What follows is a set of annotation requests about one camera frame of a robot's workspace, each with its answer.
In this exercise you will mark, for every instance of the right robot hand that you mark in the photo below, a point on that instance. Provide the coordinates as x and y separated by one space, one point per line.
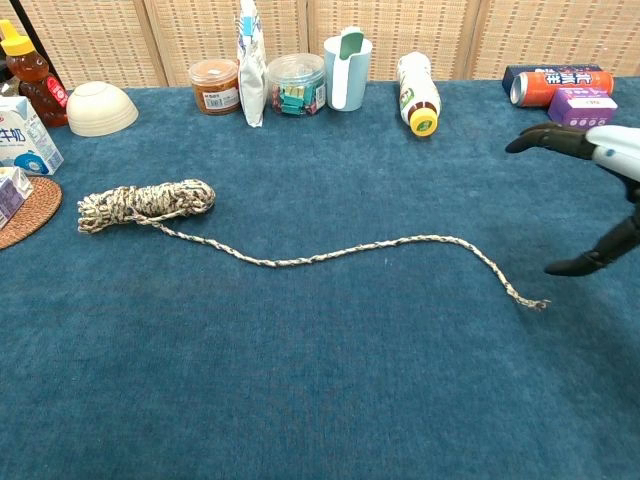
615 145

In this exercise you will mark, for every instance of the purple small box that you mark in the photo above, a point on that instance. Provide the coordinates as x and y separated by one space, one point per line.
582 110

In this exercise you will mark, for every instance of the orange drink can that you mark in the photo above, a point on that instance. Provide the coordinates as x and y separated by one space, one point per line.
560 87

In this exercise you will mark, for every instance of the dark blue box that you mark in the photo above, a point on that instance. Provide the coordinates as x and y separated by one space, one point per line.
515 72

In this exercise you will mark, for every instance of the woven folding screen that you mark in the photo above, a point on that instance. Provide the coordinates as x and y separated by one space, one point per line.
450 35

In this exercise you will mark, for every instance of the white bottle yellow cap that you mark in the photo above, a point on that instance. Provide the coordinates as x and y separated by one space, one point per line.
419 95

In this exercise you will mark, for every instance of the light blue measuring cup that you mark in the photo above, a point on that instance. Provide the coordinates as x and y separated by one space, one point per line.
350 80

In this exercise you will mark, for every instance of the clear jar of clips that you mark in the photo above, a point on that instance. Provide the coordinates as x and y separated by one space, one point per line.
296 85

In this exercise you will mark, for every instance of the blue carpet table mat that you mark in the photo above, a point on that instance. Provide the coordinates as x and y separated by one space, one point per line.
320 360

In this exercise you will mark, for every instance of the white standing pouch bag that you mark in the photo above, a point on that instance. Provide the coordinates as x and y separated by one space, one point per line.
252 75

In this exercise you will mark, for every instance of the clear tub brown sauce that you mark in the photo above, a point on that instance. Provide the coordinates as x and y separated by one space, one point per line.
215 90

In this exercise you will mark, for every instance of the cream upturned bowl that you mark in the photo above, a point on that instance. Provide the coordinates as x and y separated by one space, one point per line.
101 111

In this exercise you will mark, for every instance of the round woven coaster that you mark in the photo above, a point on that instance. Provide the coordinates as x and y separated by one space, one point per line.
42 205

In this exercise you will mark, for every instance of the honey bottle yellow cap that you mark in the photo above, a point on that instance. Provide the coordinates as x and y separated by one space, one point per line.
36 87

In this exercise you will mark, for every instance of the white blue milk carton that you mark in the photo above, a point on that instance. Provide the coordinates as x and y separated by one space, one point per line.
25 137

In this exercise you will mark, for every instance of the small purple drink carton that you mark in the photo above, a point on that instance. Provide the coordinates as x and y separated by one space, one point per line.
12 195

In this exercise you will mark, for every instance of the black stand pole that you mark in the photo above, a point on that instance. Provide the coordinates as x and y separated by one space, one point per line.
23 15

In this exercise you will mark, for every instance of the glass jar black lid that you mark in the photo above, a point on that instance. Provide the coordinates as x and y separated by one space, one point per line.
6 89

